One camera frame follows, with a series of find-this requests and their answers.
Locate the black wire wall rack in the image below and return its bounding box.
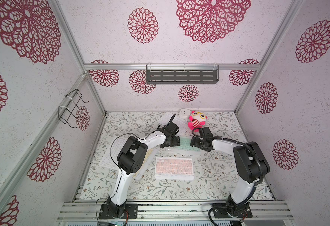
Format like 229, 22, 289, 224
58, 89, 90, 131

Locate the green keyboard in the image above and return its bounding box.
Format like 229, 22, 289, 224
178, 137, 201, 153

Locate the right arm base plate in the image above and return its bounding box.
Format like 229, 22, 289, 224
212, 203, 253, 218

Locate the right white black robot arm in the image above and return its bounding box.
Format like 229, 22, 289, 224
190, 127, 270, 208

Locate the yellow keyboard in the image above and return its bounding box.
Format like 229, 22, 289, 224
134, 147, 158, 180

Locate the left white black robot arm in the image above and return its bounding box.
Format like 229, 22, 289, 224
107, 122, 180, 212

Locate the pink owl plush toy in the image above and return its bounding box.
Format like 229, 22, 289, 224
188, 111, 208, 130

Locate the left black cable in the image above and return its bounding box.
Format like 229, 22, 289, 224
95, 113, 177, 226

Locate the white keyboard back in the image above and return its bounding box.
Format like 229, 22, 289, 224
158, 112, 189, 136

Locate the right black corrugated cable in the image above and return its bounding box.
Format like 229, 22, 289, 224
191, 127, 265, 226

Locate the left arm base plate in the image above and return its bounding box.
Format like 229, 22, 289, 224
99, 203, 139, 219

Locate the grey wall shelf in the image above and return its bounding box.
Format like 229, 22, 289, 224
145, 65, 219, 85

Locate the pink keyboard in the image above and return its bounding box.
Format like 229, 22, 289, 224
154, 157, 194, 181

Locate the white round gadget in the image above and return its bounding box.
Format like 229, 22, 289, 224
179, 108, 191, 120

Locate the white keyboard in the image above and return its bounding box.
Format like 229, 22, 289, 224
158, 112, 189, 136
99, 137, 127, 170

